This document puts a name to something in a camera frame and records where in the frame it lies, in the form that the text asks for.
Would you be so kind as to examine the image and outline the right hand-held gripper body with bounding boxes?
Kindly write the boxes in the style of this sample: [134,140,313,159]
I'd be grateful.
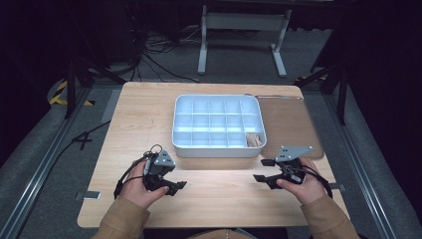
[274,145,315,185]

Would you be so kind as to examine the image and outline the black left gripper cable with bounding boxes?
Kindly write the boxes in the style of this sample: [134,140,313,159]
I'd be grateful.
[113,143,164,200]

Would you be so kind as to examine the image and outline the white compartment organizer box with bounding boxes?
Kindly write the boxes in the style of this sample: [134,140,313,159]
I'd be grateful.
[171,94,268,159]

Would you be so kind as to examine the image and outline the black tripod stand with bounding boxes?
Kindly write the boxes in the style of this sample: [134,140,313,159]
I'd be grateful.
[64,56,127,120]
[295,63,349,126]

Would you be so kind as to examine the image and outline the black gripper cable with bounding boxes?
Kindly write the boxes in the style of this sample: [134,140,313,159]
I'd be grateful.
[288,164,333,199]
[113,143,164,200]

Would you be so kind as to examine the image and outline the white metal stand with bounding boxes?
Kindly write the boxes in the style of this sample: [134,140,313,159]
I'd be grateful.
[197,4,293,79]

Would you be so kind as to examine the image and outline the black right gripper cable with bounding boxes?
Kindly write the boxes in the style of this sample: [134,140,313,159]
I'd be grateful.
[288,164,333,199]

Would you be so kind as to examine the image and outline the black floor cable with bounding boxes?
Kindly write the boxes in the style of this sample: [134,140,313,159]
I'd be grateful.
[49,119,112,167]

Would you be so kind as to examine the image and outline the person's right hand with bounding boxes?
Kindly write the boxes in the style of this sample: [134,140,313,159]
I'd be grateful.
[276,156,328,206]

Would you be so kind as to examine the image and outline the bundle of black cables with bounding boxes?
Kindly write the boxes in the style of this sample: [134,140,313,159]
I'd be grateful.
[130,26,200,84]

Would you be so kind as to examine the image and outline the aluminium floor rail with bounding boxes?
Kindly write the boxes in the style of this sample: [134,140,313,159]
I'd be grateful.
[322,94,399,239]
[0,86,93,239]

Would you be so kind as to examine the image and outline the person's left hand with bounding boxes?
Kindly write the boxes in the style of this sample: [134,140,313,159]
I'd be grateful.
[118,158,170,210]

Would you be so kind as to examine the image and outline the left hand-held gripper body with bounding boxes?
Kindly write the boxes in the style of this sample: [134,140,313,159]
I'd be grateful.
[142,149,177,192]

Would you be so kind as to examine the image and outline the small items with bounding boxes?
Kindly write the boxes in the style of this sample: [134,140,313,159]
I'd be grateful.
[245,132,264,148]

